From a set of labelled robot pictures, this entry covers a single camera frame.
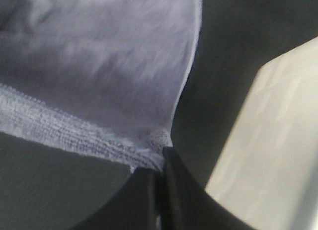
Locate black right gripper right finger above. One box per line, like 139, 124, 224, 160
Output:
160, 148, 248, 230

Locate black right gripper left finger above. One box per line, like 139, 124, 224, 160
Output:
73, 168, 158, 230

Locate grey-purple towel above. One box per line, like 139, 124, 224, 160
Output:
0, 0, 202, 171

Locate white basket with grey rim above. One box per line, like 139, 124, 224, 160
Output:
206, 39, 318, 230

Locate black felt table mat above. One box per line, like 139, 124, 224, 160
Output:
0, 0, 318, 230

